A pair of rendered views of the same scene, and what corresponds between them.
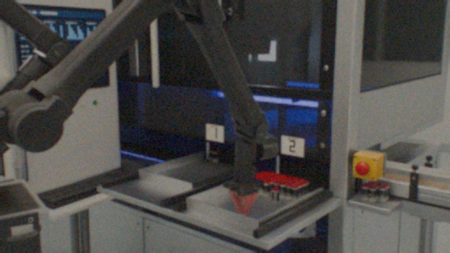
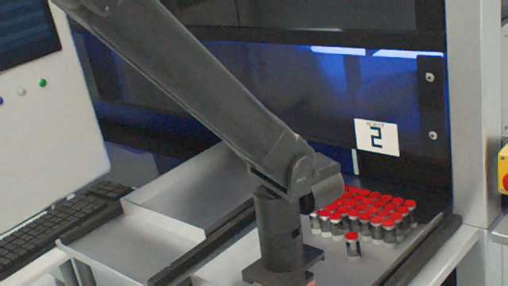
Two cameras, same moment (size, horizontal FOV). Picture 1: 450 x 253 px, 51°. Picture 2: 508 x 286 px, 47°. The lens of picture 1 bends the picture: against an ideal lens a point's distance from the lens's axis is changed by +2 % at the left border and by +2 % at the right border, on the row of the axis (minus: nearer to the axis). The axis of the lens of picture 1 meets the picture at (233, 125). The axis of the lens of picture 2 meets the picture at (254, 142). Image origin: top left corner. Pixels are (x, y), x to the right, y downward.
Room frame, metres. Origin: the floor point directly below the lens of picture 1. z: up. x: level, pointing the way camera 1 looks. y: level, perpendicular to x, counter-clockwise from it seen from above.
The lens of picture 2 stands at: (0.52, -0.10, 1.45)
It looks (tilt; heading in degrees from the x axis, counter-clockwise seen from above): 23 degrees down; 7
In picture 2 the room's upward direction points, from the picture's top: 11 degrees counter-clockwise
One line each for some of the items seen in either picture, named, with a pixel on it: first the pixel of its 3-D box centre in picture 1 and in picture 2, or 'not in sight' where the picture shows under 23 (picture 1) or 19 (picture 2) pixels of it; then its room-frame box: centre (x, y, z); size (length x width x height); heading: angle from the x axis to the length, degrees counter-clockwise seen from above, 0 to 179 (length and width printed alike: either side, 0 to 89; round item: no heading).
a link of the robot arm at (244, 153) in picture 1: (247, 151); (280, 205); (1.18, -0.04, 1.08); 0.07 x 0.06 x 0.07; 134
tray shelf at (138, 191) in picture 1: (221, 191); (260, 229); (1.47, 0.04, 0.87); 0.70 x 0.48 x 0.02; 51
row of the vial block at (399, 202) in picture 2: (285, 183); (371, 204); (1.45, -0.17, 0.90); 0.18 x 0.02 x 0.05; 51
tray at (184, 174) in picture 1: (199, 169); (221, 182); (1.63, 0.13, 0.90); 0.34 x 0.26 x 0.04; 141
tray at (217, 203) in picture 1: (257, 198); (320, 252); (1.33, -0.07, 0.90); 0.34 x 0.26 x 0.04; 141
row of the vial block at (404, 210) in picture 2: (281, 184); (363, 210); (1.44, -0.15, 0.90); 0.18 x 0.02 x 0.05; 51
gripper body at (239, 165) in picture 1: (244, 174); (282, 249); (1.17, -0.03, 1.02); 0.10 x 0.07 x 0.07; 140
